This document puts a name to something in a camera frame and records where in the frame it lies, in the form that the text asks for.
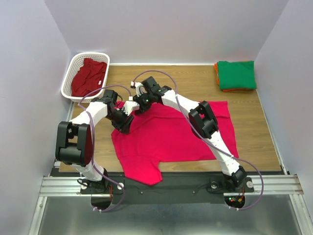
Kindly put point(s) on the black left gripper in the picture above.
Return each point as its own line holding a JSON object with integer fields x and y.
{"x": 122, "y": 127}

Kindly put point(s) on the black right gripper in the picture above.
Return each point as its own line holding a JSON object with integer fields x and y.
{"x": 143, "y": 108}

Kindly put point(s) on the bright pink t shirt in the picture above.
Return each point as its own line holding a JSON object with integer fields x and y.
{"x": 161, "y": 134}

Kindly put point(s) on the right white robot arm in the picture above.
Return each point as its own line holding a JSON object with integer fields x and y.
{"x": 203, "y": 123}

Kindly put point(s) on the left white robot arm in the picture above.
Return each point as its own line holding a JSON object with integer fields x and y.
{"x": 74, "y": 144}

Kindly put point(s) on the dark red t shirt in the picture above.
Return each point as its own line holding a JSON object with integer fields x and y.
{"x": 88, "y": 78}

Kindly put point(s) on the white perforated plastic basket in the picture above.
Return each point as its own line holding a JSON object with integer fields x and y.
{"x": 75, "y": 64}

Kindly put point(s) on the folded orange t shirt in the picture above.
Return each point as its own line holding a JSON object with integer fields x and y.
{"x": 216, "y": 71}

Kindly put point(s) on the folded green t shirt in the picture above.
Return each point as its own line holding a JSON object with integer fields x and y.
{"x": 236, "y": 74}

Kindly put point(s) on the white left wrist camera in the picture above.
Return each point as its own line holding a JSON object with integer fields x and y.
{"x": 130, "y": 105}

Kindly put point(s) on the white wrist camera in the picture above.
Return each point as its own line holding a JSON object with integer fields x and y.
{"x": 138, "y": 87}
{"x": 130, "y": 105}

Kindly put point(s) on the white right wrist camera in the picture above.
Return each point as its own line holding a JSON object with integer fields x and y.
{"x": 138, "y": 87}

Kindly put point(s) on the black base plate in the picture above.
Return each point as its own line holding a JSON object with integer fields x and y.
{"x": 175, "y": 188}

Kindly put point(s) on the aluminium frame rail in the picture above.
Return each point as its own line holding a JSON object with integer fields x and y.
{"x": 55, "y": 184}

